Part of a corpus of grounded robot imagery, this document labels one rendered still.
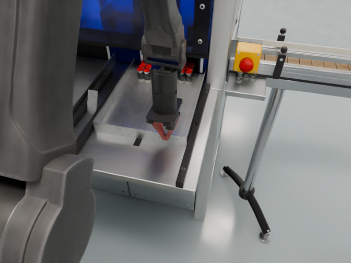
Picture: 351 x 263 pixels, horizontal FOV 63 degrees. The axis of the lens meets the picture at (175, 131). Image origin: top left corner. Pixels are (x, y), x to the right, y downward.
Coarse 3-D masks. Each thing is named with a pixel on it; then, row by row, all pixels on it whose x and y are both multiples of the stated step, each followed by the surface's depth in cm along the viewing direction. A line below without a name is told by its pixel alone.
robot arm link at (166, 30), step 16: (144, 0) 44; (160, 0) 43; (144, 16) 48; (160, 16) 46; (176, 16) 50; (144, 32) 52; (160, 32) 50; (176, 32) 51; (160, 48) 56; (176, 48) 53
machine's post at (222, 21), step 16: (224, 0) 73; (224, 16) 76; (224, 32) 79; (224, 48) 83; (208, 64) 88; (224, 64) 86; (208, 80) 92; (224, 80) 90; (208, 144) 112; (208, 160) 119; (208, 176) 126; (208, 192) 139
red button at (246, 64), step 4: (244, 60) 81; (248, 60) 80; (240, 64) 81; (244, 64) 81; (248, 64) 80; (252, 64) 81; (240, 68) 82; (244, 68) 82; (248, 68) 81; (252, 68) 82; (244, 72) 83
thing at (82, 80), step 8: (80, 56) 107; (112, 56) 101; (80, 64) 103; (88, 64) 103; (96, 64) 103; (104, 64) 103; (112, 64) 102; (80, 72) 100; (88, 72) 100; (96, 72) 100; (104, 72) 97; (80, 80) 96; (88, 80) 96; (96, 80) 92; (80, 88) 93; (88, 88) 88; (80, 96) 85; (80, 104) 85
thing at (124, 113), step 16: (128, 80) 96; (192, 80) 96; (112, 96) 86; (128, 96) 90; (144, 96) 90; (192, 96) 90; (112, 112) 85; (128, 112) 85; (144, 112) 85; (192, 112) 85; (96, 128) 79; (112, 128) 77; (128, 128) 76; (144, 128) 80; (176, 128) 80; (176, 144) 76
